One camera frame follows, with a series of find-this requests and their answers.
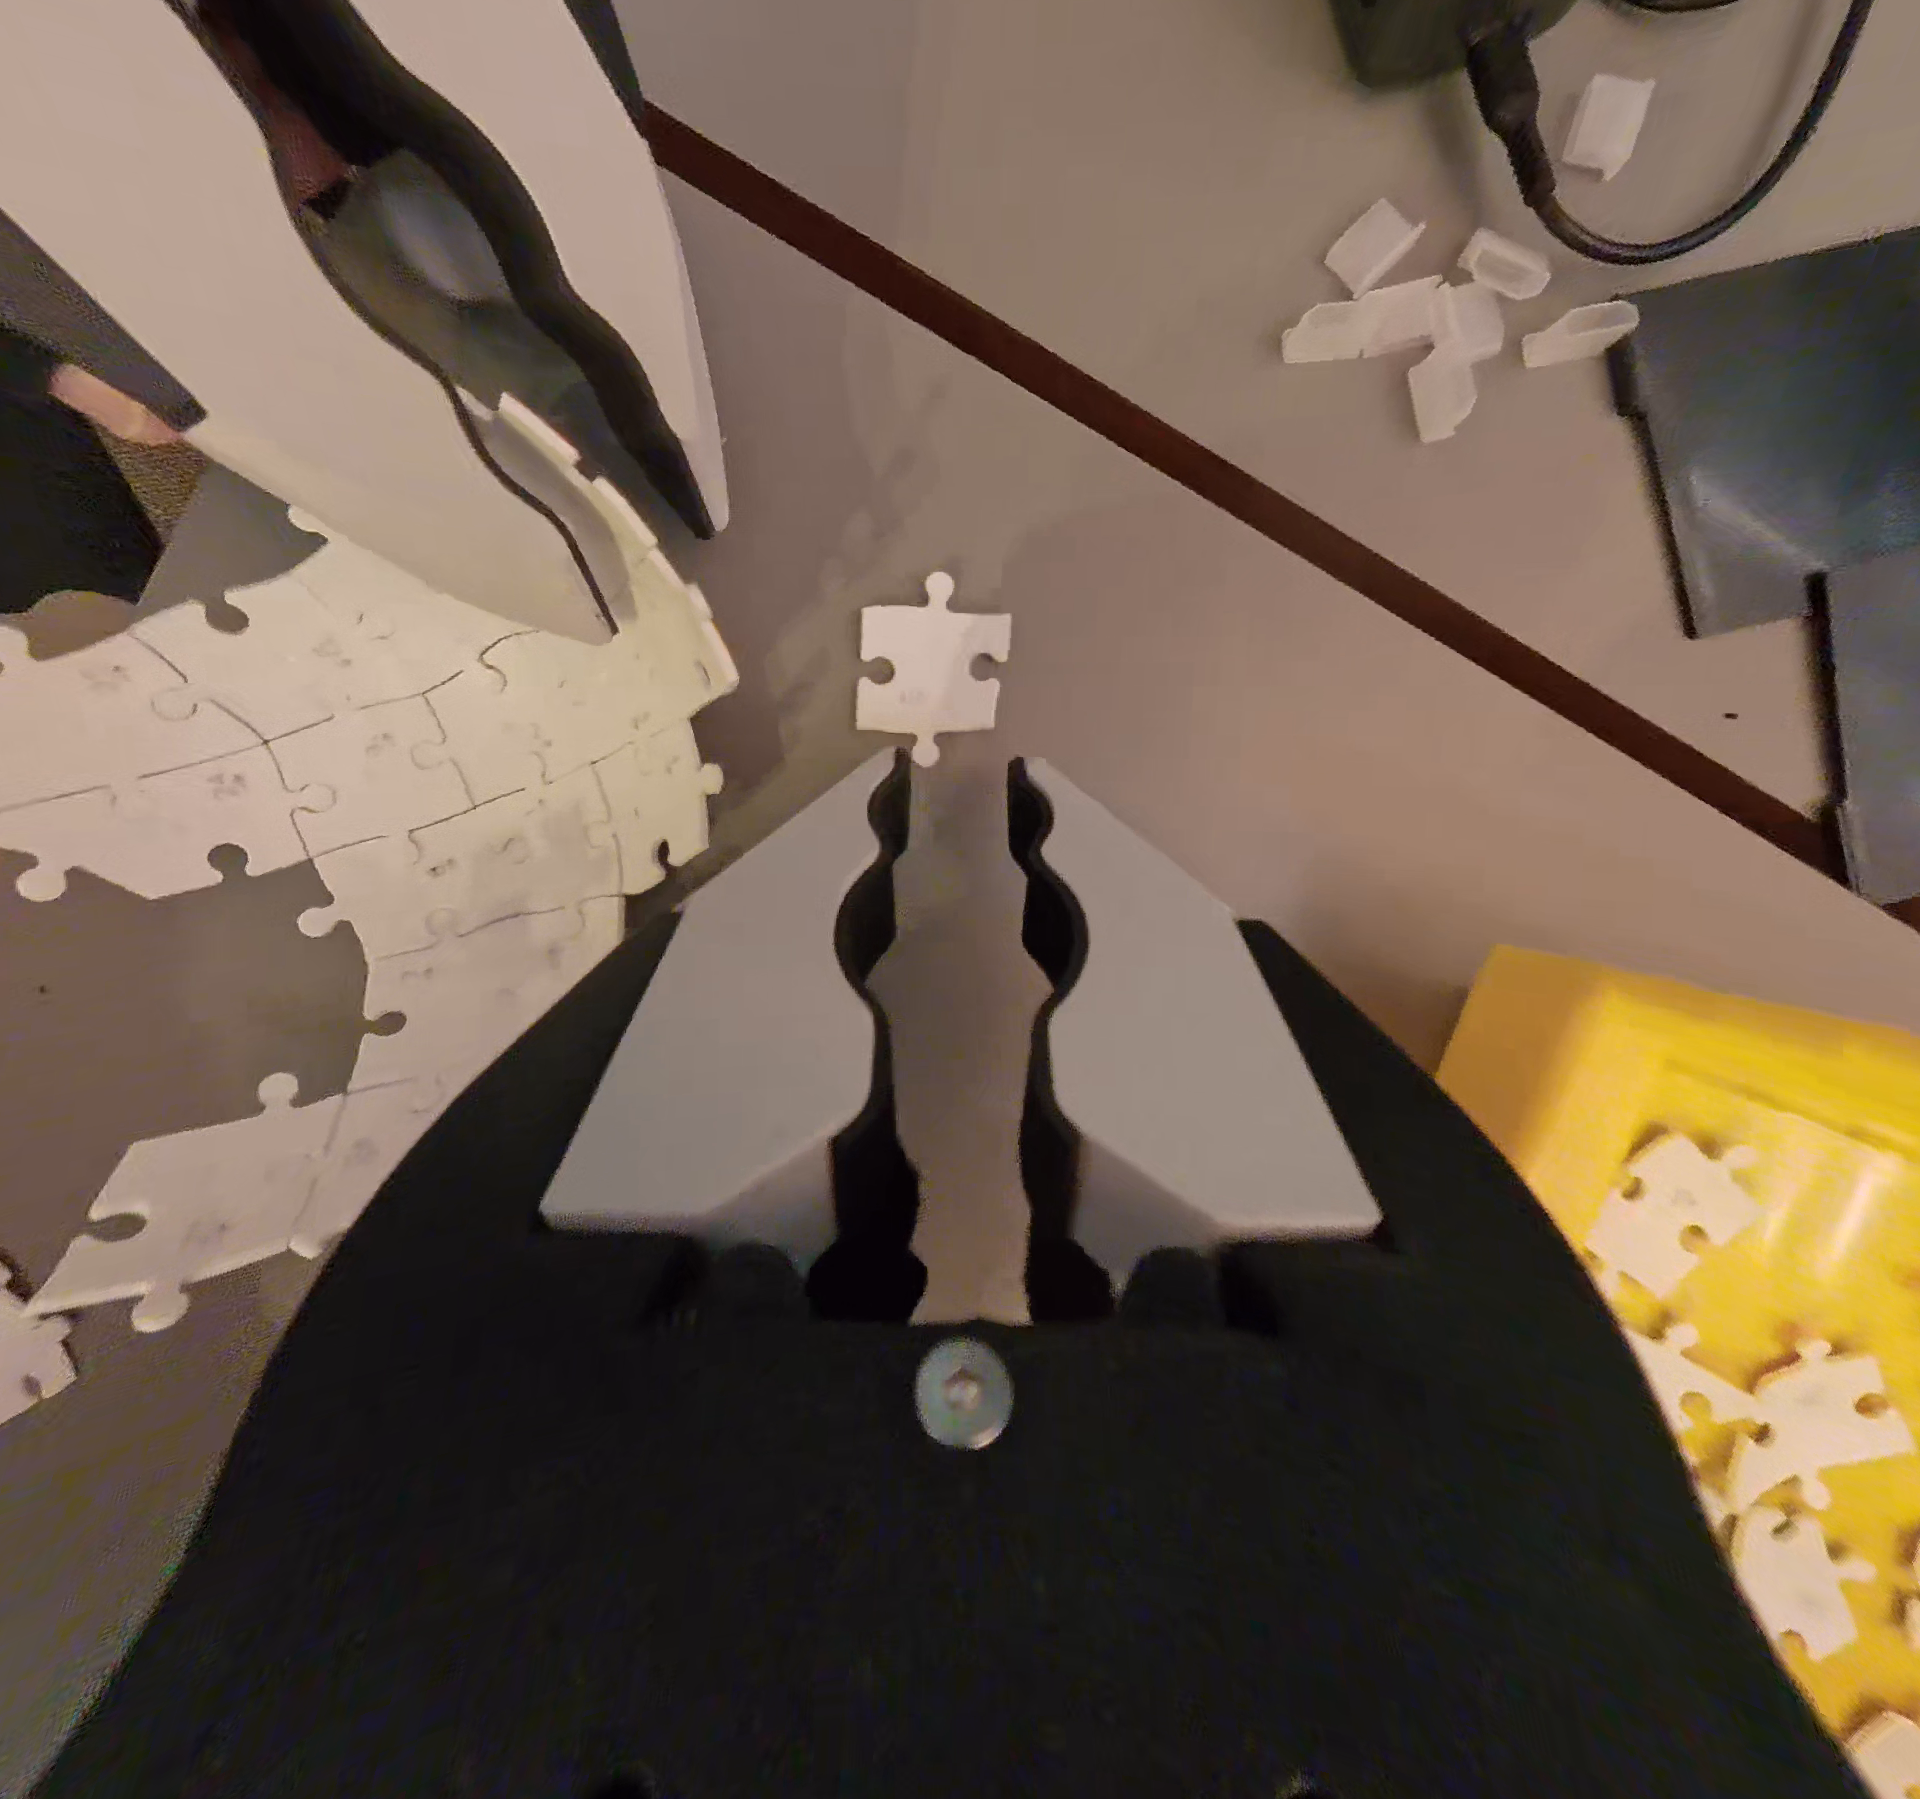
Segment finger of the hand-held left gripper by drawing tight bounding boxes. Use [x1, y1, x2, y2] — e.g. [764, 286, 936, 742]
[246, 0, 734, 544]
[0, 0, 623, 636]

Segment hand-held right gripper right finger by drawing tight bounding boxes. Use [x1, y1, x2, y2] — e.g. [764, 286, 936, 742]
[1003, 754, 1386, 1324]

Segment scattered white puzzle pieces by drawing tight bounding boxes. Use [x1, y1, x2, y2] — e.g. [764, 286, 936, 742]
[0, 1252, 80, 1430]

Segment pile of white puzzle pieces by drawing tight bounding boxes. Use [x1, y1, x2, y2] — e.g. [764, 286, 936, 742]
[1582, 1128, 1920, 1799]

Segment person's left hand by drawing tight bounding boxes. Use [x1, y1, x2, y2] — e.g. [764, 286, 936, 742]
[41, 368, 188, 446]

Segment dark grey flat pouch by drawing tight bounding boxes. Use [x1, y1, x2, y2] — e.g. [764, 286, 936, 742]
[1607, 228, 1920, 642]

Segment cluster of translucent plastic caps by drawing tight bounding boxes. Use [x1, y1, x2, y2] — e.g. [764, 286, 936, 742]
[1278, 72, 1660, 448]

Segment white puzzle piece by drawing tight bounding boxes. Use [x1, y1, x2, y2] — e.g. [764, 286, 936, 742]
[853, 570, 1013, 770]

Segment black cable with plug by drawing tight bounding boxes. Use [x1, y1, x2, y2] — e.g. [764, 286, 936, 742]
[1462, 0, 1896, 268]

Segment yellow plastic tray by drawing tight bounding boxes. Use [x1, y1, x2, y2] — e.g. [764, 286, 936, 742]
[1433, 944, 1920, 1799]

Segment partly built white puzzle ball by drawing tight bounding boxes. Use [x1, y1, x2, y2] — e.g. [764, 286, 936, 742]
[0, 394, 742, 1340]

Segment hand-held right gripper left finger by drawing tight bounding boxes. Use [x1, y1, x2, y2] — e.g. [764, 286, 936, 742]
[535, 746, 924, 1322]

